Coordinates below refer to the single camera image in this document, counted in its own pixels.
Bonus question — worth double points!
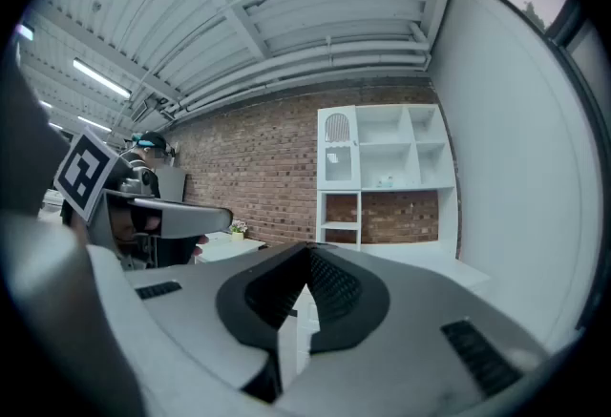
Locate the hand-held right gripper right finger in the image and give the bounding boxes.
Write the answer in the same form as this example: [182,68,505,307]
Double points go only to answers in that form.
[274,241,553,417]

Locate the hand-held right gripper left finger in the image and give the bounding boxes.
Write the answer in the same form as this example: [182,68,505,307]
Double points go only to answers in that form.
[88,241,311,417]

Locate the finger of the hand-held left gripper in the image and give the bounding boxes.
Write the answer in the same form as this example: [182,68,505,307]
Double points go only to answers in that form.
[133,198,235,240]

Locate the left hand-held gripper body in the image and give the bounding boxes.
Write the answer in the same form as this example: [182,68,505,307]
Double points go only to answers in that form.
[53,127,166,271]

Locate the white shelf cabinet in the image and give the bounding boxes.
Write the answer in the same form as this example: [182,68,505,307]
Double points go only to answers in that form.
[317,103,459,252]

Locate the person's left forearm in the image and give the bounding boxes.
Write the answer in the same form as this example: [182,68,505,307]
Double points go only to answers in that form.
[0,42,73,220]

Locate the grey partition panel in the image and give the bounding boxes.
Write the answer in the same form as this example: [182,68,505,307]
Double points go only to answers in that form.
[156,166,189,205]

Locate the small white side table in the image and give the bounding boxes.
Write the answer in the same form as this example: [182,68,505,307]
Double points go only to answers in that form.
[194,231,267,265]

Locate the white fluted glass cabinet door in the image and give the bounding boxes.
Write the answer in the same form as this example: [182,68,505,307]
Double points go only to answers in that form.
[318,107,361,191]

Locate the white ceiling pipe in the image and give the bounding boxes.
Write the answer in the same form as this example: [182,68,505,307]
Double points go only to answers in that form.
[164,38,431,118]

